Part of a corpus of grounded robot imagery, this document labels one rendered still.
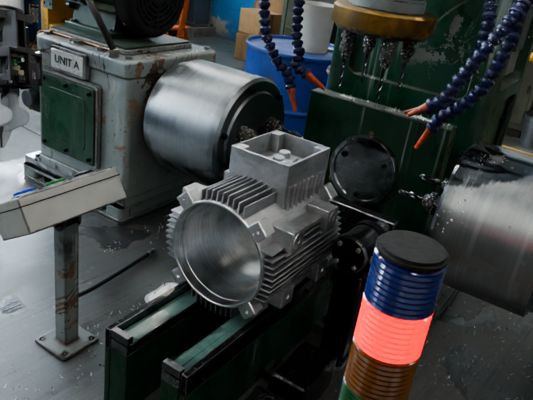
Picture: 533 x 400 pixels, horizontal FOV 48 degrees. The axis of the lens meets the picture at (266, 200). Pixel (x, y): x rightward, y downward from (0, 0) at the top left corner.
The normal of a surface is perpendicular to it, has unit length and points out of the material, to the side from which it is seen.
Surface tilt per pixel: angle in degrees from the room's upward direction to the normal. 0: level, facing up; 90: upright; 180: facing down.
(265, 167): 90
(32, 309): 0
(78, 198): 60
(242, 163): 90
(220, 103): 47
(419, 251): 0
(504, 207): 54
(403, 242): 0
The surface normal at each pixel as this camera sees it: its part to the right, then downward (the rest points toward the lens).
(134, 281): 0.13, -0.90
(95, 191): 0.78, -0.16
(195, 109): -0.39, -0.24
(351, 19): -0.72, 0.20
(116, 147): -0.55, 0.27
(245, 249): 0.55, -0.58
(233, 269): 0.37, -0.77
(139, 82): 0.82, 0.33
